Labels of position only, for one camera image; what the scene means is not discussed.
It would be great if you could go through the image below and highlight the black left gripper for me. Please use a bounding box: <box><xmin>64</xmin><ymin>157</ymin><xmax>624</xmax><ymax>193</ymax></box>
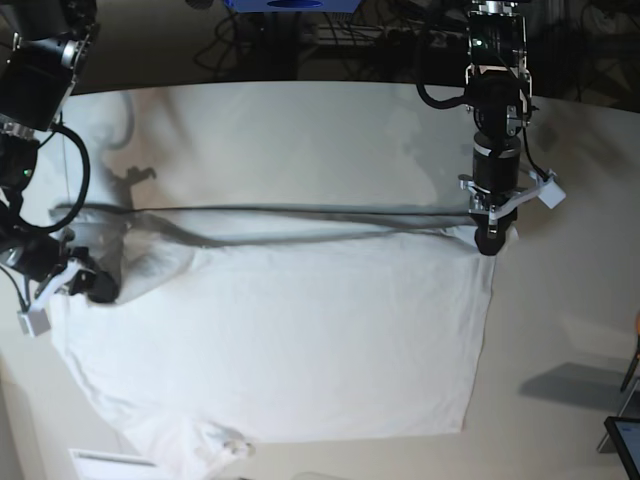
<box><xmin>468</xmin><ymin>187</ymin><xmax>520</xmax><ymax>256</ymax></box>

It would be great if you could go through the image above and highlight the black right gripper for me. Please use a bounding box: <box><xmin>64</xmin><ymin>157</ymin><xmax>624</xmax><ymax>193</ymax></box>
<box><xmin>44</xmin><ymin>247</ymin><xmax>120</xmax><ymax>304</ymax></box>

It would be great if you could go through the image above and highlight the white T-shirt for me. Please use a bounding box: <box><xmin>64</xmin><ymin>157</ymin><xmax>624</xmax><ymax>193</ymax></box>
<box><xmin>49</xmin><ymin>212</ymin><xmax>496</xmax><ymax>479</ymax></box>

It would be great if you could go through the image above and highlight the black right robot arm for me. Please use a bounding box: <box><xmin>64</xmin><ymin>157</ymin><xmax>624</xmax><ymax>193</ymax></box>
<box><xmin>1</xmin><ymin>1</ymin><xmax>119</xmax><ymax>304</ymax></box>

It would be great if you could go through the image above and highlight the white paper sheet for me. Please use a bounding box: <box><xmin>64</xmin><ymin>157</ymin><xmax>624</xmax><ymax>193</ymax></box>
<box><xmin>69</xmin><ymin>449</ymin><xmax>165</xmax><ymax>479</ymax></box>

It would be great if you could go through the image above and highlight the black power strip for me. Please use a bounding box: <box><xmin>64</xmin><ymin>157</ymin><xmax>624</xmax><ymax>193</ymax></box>
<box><xmin>384</xmin><ymin>27</ymin><xmax>474</xmax><ymax>51</ymax></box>

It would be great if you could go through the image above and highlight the black tablet screen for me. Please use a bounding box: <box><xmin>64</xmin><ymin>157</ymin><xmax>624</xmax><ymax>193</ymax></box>
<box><xmin>604</xmin><ymin>416</ymin><xmax>639</xmax><ymax>480</ymax></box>

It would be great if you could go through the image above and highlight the blue box at top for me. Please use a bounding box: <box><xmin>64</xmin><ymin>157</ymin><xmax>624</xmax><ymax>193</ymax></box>
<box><xmin>224</xmin><ymin>0</ymin><xmax>361</xmax><ymax>13</ymax></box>

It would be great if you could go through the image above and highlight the white camera bracket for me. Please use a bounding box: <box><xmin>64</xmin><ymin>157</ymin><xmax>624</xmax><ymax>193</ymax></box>
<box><xmin>18</xmin><ymin>259</ymin><xmax>91</xmax><ymax>338</ymax></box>
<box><xmin>459</xmin><ymin>168</ymin><xmax>566</xmax><ymax>220</ymax></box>

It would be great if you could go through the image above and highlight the orange handled screwdriver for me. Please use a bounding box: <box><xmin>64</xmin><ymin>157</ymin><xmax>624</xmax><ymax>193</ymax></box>
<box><xmin>619</xmin><ymin>314</ymin><xmax>640</xmax><ymax>392</ymax></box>

